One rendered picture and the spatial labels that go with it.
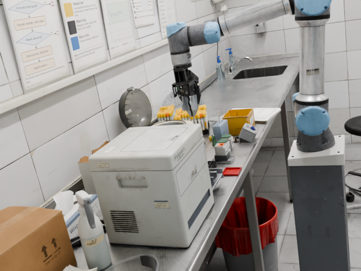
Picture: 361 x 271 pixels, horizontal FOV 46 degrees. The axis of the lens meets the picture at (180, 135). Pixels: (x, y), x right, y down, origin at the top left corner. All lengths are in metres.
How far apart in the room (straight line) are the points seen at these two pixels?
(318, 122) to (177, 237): 0.66
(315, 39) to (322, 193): 0.62
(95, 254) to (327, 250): 1.04
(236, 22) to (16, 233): 1.06
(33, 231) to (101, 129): 0.91
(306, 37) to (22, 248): 1.10
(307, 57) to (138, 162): 0.70
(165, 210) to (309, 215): 0.78
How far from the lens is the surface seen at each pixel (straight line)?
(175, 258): 1.27
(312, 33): 1.54
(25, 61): 1.67
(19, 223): 1.30
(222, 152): 1.83
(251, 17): 1.67
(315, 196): 1.82
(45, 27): 1.78
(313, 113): 1.57
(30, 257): 1.24
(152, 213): 1.28
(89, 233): 1.25
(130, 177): 1.25
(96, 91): 2.03
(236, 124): 2.14
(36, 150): 1.69
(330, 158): 1.72
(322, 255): 1.96
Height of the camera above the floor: 1.57
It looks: 18 degrees down
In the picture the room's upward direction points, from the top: 10 degrees counter-clockwise
